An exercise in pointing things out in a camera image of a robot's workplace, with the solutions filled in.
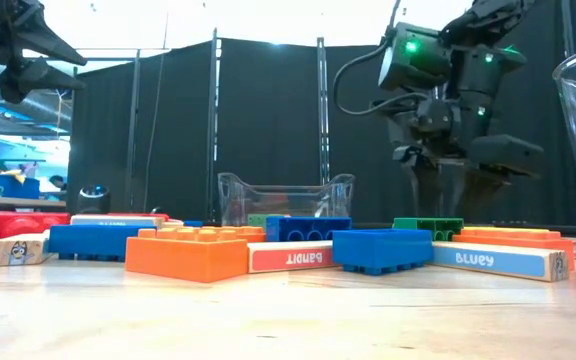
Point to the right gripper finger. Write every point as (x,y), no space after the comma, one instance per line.
(423,192)
(480,195)

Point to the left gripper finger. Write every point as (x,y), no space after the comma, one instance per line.
(28,80)
(43,42)

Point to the green plastic brick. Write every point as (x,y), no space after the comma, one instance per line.
(428,225)
(258,220)

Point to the yellow plastic brick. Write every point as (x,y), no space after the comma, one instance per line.
(505,229)

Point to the wooden block Bluey label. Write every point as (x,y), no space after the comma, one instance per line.
(493,260)

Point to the blue plastic brick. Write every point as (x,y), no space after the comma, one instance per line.
(382,247)
(193,223)
(308,227)
(93,240)

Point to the wooden block Bandit label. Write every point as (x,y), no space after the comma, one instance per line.
(293,257)

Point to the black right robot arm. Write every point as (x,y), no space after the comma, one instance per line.
(473,75)

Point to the person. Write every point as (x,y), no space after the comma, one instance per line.
(58,182)

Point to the grey curtain pole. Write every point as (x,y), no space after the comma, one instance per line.
(323,110)

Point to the black curtain pole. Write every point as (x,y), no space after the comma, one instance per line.
(213,125)
(132,130)

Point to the wooden desk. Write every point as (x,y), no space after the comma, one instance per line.
(18,202)

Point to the wooden block cartoon dog end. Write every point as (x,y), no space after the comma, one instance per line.
(18,250)

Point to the silver ceiling duct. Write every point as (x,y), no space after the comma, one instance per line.
(28,112)

